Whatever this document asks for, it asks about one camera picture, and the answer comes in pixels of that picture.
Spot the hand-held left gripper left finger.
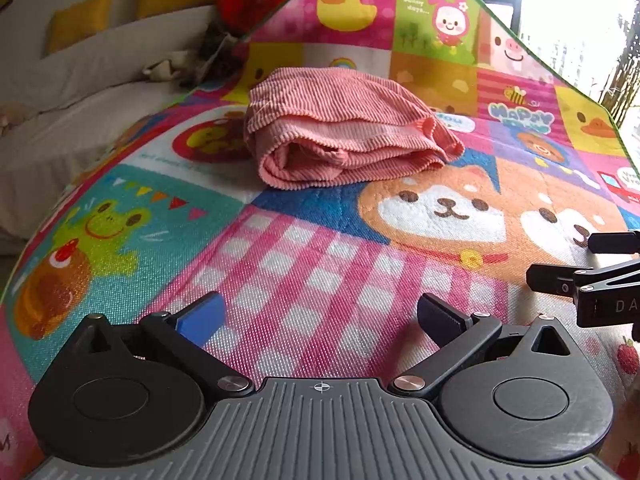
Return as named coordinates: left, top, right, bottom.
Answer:
left=75, top=291, right=256, bottom=401

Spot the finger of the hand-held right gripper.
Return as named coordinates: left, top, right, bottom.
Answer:
left=526, top=260, right=640, bottom=295
left=587, top=230, right=640, bottom=255

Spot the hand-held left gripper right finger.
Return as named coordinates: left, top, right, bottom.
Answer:
left=391, top=294, right=576, bottom=402

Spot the pink ribbed garment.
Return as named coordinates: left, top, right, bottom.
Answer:
left=243, top=66, right=466, bottom=191

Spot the cartoon printed play mat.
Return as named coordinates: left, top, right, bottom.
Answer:
left=0, top=0, right=640, bottom=480

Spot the green palm plant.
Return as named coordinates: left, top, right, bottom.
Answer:
left=600, top=0, right=640, bottom=126

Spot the white sofa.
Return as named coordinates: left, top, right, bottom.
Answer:
left=0, top=0, right=251, bottom=261

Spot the beige crumpled cloth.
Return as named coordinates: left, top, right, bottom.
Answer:
left=142, top=52, right=188, bottom=81

